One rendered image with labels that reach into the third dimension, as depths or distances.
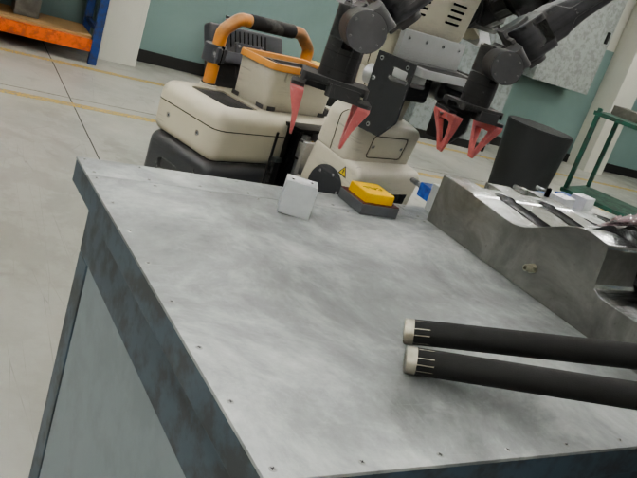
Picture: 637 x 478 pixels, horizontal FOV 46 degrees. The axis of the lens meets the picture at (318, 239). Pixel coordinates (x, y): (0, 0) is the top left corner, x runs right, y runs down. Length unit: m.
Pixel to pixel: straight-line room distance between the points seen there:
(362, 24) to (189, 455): 0.59
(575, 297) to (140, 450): 0.65
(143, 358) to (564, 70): 7.66
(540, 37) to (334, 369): 0.85
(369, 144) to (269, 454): 1.11
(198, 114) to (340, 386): 1.10
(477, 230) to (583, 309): 0.25
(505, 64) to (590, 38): 7.12
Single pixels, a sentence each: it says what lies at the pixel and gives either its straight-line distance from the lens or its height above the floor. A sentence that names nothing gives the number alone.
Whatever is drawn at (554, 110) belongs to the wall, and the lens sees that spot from 8.85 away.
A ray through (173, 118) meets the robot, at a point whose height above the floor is 0.74.
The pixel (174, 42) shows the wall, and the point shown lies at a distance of 6.66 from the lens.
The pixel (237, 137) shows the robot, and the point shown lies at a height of 0.75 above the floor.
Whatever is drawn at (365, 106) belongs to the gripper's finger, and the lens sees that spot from 1.12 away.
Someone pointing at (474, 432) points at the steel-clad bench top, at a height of 0.80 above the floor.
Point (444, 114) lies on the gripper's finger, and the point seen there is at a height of 0.98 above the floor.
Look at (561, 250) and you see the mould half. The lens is 1.18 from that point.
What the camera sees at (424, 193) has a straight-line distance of 1.49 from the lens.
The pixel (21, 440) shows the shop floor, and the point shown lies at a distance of 1.88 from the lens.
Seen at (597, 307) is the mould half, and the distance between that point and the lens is 1.14.
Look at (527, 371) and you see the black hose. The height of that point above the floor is 0.85.
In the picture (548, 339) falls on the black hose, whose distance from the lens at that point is 0.89.
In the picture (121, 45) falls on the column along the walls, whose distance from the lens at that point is 6.27.
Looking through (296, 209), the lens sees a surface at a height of 0.81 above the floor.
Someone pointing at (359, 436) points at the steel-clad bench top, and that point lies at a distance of 0.68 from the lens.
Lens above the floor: 1.16
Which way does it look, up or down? 19 degrees down
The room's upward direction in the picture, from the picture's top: 19 degrees clockwise
